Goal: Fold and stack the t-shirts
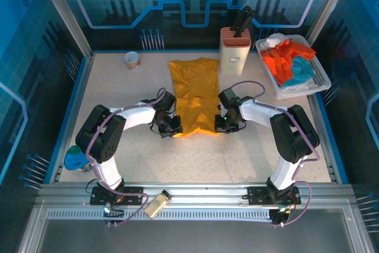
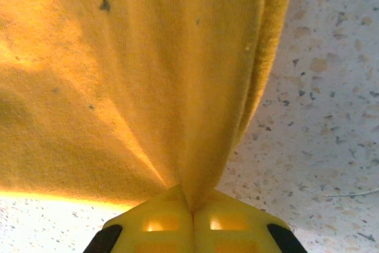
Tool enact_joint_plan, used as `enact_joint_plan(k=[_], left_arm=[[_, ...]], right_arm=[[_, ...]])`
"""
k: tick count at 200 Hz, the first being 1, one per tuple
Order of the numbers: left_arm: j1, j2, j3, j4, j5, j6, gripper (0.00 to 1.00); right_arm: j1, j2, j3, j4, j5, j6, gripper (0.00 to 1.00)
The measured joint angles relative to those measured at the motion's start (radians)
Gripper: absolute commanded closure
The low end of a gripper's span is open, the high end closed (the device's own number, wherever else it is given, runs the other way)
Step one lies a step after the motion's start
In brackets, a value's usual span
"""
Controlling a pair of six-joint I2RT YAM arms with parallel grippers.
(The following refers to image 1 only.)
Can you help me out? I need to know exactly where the aluminium mounting rail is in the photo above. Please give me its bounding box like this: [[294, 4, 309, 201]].
[[34, 181, 358, 211]]

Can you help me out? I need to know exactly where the teal t-shirt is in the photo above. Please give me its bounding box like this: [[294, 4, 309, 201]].
[[290, 56, 314, 85]]

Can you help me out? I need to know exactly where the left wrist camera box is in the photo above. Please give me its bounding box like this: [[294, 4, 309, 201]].
[[159, 91, 178, 112]]

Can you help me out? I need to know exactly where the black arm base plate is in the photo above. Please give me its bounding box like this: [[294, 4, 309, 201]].
[[247, 185, 302, 206], [89, 186, 144, 206]]

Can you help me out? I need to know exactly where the black handled knife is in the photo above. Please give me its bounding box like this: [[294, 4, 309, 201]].
[[236, 9, 258, 38], [233, 5, 252, 35]]

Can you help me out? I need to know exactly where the orange t-shirt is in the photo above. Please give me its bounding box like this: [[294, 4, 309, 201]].
[[260, 39, 317, 87]]

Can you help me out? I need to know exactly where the clear spice bottle, black cap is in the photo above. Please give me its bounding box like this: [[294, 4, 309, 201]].
[[143, 189, 172, 220]]

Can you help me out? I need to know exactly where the small connector board with LED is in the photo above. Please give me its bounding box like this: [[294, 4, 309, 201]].
[[102, 201, 125, 228], [268, 205, 297, 228]]

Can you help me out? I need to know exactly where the white paper cup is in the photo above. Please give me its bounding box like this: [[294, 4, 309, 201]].
[[123, 51, 142, 72]]

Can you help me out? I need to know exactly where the cream knife block, salmon top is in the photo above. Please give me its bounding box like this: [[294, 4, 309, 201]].
[[219, 27, 252, 75]]

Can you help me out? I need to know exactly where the aluminium frame post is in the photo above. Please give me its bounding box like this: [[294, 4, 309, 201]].
[[304, 0, 365, 48], [31, 0, 95, 60]]

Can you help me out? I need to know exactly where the slotted grey cable duct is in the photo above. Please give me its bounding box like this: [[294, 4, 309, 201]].
[[46, 208, 273, 220]]

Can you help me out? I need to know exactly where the white plastic laundry basket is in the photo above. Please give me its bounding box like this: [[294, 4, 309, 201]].
[[255, 34, 332, 100]]

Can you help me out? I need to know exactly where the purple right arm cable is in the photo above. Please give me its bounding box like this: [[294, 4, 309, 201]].
[[227, 79, 320, 228]]

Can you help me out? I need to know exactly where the yellow t-shirt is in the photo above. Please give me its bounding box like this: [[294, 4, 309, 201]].
[[168, 56, 221, 139]]

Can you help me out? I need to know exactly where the white t-shirt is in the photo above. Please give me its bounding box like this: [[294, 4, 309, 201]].
[[280, 78, 319, 90], [259, 36, 290, 51]]

